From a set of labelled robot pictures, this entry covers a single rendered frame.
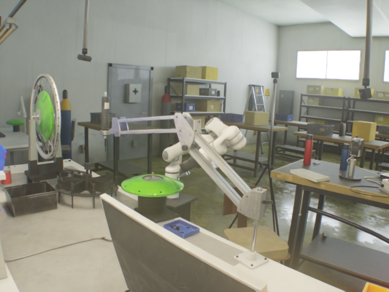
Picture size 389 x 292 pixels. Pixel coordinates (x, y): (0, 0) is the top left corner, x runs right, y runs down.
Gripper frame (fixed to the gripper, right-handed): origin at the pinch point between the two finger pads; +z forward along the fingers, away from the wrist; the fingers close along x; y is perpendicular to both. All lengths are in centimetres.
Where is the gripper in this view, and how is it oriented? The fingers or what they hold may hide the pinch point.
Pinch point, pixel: (177, 177)
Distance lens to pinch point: 140.8
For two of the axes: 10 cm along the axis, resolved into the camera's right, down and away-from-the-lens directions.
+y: -4.7, -8.8, 1.0
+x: -4.5, 1.4, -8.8
